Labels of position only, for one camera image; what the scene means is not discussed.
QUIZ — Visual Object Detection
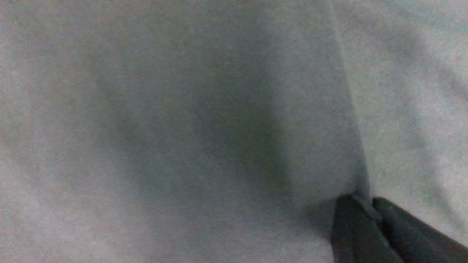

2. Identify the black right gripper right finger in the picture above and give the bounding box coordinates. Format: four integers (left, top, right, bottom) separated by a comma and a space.
373, 198, 468, 263

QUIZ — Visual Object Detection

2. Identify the gray long-sleeved shirt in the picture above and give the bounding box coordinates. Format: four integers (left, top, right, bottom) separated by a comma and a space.
1, 0, 467, 263

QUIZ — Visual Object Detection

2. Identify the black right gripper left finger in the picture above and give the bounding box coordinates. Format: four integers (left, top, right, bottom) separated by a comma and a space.
331, 195, 402, 263

